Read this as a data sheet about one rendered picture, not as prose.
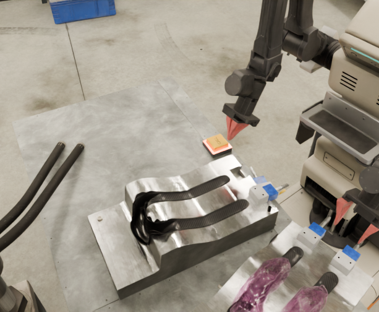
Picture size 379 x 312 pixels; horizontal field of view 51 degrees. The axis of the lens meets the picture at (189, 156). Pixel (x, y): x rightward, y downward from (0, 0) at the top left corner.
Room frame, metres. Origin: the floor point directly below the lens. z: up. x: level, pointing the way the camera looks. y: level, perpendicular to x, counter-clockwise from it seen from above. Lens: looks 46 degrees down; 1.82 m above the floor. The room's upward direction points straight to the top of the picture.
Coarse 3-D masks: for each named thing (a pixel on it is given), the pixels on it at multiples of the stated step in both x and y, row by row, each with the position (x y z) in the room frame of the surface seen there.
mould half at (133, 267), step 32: (224, 160) 0.89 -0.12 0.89; (128, 192) 0.72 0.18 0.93; (224, 192) 0.76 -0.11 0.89; (96, 224) 0.66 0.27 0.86; (128, 224) 0.66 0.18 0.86; (224, 224) 0.64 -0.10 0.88; (256, 224) 0.65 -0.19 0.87; (128, 256) 0.56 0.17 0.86; (160, 256) 0.52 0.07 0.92; (192, 256) 0.56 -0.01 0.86; (128, 288) 0.47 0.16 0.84
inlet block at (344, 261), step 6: (348, 246) 0.58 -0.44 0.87; (354, 246) 0.59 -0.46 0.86; (342, 252) 0.56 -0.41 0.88; (348, 252) 0.56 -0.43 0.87; (354, 252) 0.56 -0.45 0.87; (336, 258) 0.54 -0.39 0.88; (342, 258) 0.54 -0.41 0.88; (348, 258) 0.54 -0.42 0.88; (354, 258) 0.55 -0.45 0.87; (336, 264) 0.53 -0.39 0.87; (342, 264) 0.52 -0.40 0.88; (348, 264) 0.52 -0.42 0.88; (354, 264) 0.52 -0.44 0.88; (342, 270) 0.51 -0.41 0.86; (348, 270) 0.50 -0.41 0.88
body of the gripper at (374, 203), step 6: (348, 192) 0.60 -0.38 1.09; (354, 192) 0.60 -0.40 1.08; (360, 192) 0.59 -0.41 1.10; (366, 192) 0.58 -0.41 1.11; (348, 198) 0.58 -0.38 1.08; (354, 198) 0.57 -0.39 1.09; (360, 198) 0.57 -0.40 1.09; (366, 198) 0.57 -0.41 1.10; (372, 198) 0.56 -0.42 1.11; (378, 198) 0.56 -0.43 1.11; (360, 204) 0.56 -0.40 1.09; (366, 204) 0.56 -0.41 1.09; (372, 204) 0.55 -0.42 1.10; (378, 204) 0.55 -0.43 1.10; (372, 210) 0.54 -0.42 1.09; (378, 210) 0.55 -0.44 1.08; (378, 216) 0.52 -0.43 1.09
